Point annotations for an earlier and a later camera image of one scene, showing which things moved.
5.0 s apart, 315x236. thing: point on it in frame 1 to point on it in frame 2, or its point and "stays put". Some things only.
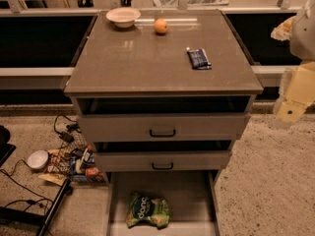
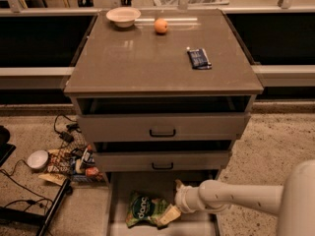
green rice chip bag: [144, 208] stays put
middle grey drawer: [165, 155] stays put
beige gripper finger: [283, 30] to [170, 214]
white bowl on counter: [123, 17] stays put
